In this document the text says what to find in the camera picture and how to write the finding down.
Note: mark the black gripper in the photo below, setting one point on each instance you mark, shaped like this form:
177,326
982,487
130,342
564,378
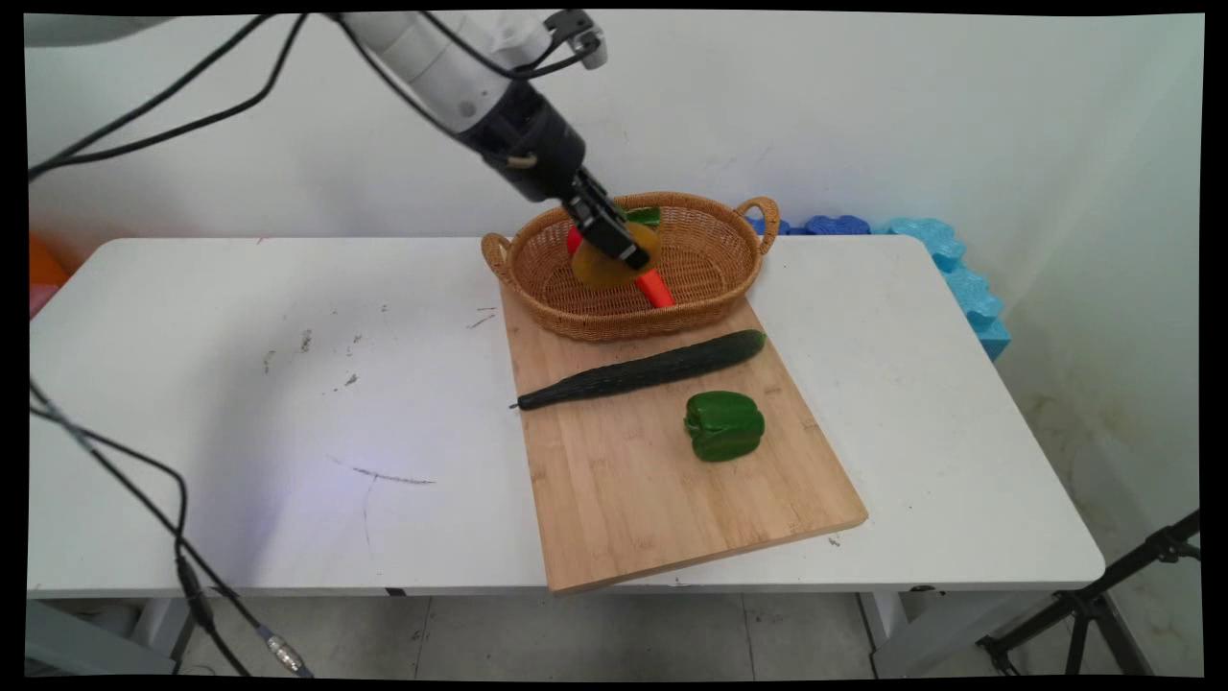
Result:
528,139

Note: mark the brown yellow potato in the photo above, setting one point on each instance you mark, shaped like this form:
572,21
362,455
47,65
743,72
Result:
600,271

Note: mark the green bell pepper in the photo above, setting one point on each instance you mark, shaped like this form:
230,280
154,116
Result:
724,425

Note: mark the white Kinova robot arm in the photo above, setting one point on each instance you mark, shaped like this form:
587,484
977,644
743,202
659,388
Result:
432,58

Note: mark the red tomato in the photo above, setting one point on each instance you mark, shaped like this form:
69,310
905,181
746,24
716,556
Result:
573,240

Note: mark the orange red carrot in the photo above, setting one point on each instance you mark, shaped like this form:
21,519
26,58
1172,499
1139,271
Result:
657,288

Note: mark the long dark green cucumber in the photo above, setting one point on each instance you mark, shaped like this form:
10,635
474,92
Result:
643,369

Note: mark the dark blue foam mat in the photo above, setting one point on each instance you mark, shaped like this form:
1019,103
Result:
825,226

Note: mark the bamboo cutting board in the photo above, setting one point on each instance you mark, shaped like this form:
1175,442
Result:
662,489

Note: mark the light blue foam mat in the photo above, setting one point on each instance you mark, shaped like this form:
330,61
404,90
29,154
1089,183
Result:
969,288

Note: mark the grey table leg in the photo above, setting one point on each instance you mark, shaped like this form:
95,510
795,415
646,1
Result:
86,643
911,633

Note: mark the orange object behind table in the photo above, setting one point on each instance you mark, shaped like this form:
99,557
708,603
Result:
46,261

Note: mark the black tripod stand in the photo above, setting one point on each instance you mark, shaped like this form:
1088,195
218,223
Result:
1094,605

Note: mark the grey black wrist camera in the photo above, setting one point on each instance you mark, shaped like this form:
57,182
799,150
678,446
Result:
580,34

